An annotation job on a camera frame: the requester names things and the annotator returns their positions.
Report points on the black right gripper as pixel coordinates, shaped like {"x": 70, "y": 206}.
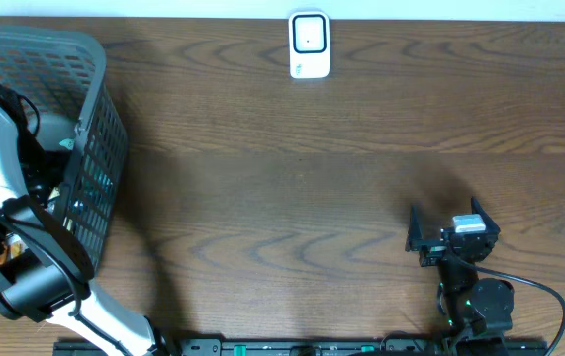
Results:
{"x": 431, "y": 252}

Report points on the yellow snack bag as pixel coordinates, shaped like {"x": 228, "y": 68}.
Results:
{"x": 12, "y": 247}

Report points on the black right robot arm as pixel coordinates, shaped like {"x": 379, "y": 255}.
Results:
{"x": 476, "y": 308}

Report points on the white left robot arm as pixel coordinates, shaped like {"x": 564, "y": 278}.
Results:
{"x": 45, "y": 272}

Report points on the white barcode scanner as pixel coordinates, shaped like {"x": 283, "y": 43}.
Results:
{"x": 309, "y": 45}

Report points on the grey plastic basket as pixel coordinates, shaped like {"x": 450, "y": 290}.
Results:
{"x": 62, "y": 76}

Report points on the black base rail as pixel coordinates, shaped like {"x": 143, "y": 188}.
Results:
{"x": 401, "y": 345}

